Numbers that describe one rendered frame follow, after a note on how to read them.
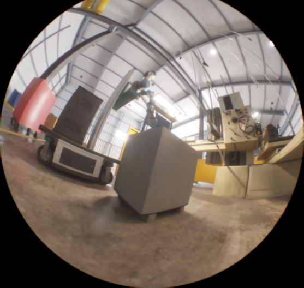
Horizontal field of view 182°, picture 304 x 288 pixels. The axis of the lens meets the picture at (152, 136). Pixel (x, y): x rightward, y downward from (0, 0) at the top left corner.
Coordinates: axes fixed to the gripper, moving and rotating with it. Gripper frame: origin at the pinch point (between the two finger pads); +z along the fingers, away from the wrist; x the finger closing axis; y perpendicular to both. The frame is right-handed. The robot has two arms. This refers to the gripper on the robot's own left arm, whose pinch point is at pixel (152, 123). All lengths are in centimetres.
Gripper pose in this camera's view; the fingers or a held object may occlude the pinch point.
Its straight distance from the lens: 187.4
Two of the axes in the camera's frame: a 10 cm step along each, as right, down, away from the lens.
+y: 0.9, 2.8, 9.6
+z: -0.5, 9.6, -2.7
